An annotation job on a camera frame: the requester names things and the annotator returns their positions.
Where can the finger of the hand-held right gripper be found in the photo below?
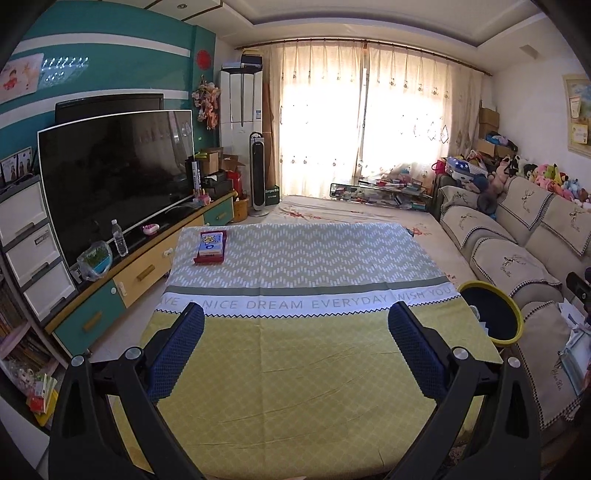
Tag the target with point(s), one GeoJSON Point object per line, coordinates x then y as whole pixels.
{"type": "Point", "coordinates": [579, 288]}

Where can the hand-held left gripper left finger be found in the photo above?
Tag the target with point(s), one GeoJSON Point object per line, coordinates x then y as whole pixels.
{"type": "Point", "coordinates": [178, 350]}

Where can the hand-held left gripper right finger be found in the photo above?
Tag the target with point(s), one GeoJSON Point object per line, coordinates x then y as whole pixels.
{"type": "Point", "coordinates": [418, 350]}

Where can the black bin with yellow rim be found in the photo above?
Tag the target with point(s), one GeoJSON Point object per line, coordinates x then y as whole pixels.
{"type": "Point", "coordinates": [489, 314]}

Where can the loose white papers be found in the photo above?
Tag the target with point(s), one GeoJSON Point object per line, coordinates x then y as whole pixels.
{"type": "Point", "coordinates": [570, 314]}

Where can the clear plastic document folder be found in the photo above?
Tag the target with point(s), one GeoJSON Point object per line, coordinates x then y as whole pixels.
{"type": "Point", "coordinates": [575, 360]}

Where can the teal yellow television cabinet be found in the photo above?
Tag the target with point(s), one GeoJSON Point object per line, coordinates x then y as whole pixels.
{"type": "Point", "coordinates": [138, 277]}

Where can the beige sofa with covers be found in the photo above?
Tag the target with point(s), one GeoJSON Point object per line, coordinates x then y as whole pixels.
{"type": "Point", "coordinates": [498, 263]}

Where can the red flat box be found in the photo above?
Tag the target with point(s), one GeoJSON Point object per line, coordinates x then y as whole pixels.
{"type": "Point", "coordinates": [207, 261]}

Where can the blue card box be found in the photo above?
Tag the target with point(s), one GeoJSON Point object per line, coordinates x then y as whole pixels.
{"type": "Point", "coordinates": [211, 244]}

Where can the pile of plush toys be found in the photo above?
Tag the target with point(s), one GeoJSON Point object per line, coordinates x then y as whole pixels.
{"type": "Point", "coordinates": [549, 177]}

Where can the yellow grey patterned tablecloth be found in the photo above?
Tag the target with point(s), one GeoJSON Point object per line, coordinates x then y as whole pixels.
{"type": "Point", "coordinates": [295, 369]}

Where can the plastic bag with greens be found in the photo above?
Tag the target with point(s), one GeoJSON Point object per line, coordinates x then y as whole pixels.
{"type": "Point", "coordinates": [94, 263]}

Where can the clear water bottle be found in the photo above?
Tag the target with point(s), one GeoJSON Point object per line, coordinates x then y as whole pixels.
{"type": "Point", "coordinates": [120, 242]}

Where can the small pink toy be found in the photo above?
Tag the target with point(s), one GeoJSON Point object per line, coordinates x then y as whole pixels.
{"type": "Point", "coordinates": [151, 229]}

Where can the grey neck pillow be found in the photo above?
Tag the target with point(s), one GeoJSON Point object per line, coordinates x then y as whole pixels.
{"type": "Point", "coordinates": [487, 203]}

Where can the colourful booklets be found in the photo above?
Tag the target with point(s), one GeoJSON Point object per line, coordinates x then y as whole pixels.
{"type": "Point", "coordinates": [41, 392]}

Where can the yellow wooden bucket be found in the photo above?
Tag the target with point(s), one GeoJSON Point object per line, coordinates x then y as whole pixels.
{"type": "Point", "coordinates": [240, 210]}

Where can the cluttered glass coffee table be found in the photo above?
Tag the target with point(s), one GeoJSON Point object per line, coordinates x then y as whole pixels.
{"type": "Point", "coordinates": [378, 191]}

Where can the bookshelf with books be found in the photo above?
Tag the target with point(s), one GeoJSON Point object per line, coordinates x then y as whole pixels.
{"type": "Point", "coordinates": [14, 332]}

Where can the star patterned plush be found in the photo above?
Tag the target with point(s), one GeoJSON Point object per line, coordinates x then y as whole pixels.
{"type": "Point", "coordinates": [464, 168]}

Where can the floral mattress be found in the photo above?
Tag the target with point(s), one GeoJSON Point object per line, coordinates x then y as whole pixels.
{"type": "Point", "coordinates": [323, 207]}

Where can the black white long box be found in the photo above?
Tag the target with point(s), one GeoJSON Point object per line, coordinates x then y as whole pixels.
{"type": "Point", "coordinates": [195, 177]}

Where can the white plastic drawer unit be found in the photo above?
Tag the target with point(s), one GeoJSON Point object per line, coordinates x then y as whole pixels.
{"type": "Point", "coordinates": [27, 249]}

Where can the curved television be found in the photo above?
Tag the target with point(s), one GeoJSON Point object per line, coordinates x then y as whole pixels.
{"type": "Point", "coordinates": [115, 180]}

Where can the small green box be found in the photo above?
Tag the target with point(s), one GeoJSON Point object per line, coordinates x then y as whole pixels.
{"type": "Point", "coordinates": [272, 195]}

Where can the stack of cardboard boxes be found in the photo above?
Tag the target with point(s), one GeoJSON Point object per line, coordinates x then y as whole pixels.
{"type": "Point", "coordinates": [488, 120]}

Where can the open cardboard boxes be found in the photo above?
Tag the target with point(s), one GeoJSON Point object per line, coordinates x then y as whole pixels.
{"type": "Point", "coordinates": [212, 159]}

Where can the black silver tower fan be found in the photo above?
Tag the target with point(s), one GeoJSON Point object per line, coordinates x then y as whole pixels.
{"type": "Point", "coordinates": [258, 170]}

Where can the framed photos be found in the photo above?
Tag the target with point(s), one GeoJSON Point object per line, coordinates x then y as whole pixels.
{"type": "Point", "coordinates": [16, 166]}

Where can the hanging artificial flowers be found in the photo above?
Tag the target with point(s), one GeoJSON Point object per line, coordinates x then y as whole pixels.
{"type": "Point", "coordinates": [206, 101]}

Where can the black flat television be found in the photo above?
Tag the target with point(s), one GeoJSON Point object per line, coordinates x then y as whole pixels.
{"type": "Point", "coordinates": [108, 108]}

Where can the cream sheer curtains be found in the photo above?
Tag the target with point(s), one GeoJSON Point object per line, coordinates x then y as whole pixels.
{"type": "Point", "coordinates": [318, 92]}

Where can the dark box on air conditioner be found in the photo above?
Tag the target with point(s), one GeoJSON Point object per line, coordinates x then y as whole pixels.
{"type": "Point", "coordinates": [251, 61]}

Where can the brown curtain rod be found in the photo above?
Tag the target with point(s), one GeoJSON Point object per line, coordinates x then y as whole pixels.
{"type": "Point", "coordinates": [346, 43]}

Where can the framed wall picture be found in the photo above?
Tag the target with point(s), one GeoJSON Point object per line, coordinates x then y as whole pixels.
{"type": "Point", "coordinates": [579, 115]}

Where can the red round wall ornament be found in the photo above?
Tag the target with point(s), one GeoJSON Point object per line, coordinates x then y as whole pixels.
{"type": "Point", "coordinates": [203, 59]}

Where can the silver wall stickers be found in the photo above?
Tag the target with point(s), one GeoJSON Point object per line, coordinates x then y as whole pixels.
{"type": "Point", "coordinates": [64, 67]}

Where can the cartoon wall poster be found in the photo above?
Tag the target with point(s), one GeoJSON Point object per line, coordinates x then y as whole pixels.
{"type": "Point", "coordinates": [21, 76]}

